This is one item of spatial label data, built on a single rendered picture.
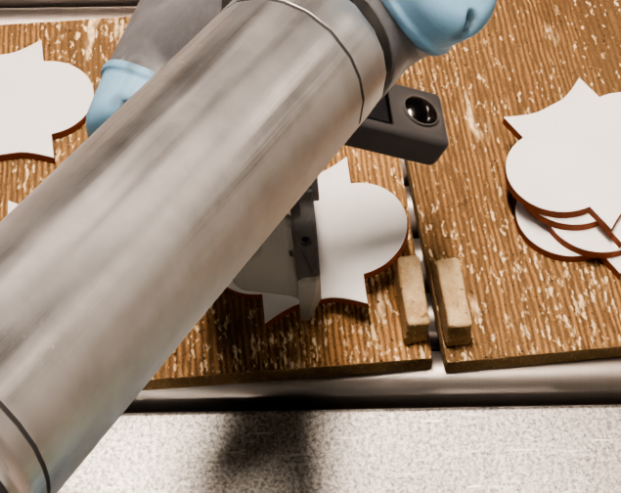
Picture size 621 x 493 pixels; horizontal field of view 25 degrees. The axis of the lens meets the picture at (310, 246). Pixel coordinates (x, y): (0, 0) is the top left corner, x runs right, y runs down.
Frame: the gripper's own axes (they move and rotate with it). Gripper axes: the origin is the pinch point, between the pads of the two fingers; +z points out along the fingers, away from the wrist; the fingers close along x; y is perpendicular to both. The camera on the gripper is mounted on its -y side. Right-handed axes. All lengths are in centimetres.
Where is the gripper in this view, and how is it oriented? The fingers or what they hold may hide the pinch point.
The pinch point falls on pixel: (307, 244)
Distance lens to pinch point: 102.8
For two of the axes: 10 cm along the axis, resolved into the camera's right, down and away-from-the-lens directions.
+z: 0.5, 5.7, 8.2
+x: 1.0, 8.2, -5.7
